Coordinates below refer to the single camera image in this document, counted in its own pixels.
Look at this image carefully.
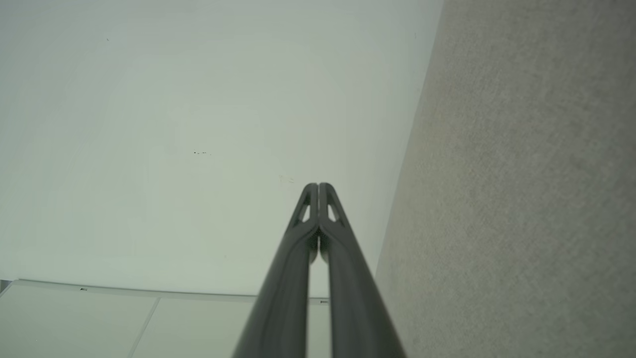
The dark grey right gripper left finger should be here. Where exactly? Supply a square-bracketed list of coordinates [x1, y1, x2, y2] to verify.
[233, 183, 319, 358]

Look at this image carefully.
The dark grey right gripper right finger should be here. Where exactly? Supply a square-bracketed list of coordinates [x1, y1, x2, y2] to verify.
[318, 182, 406, 358]

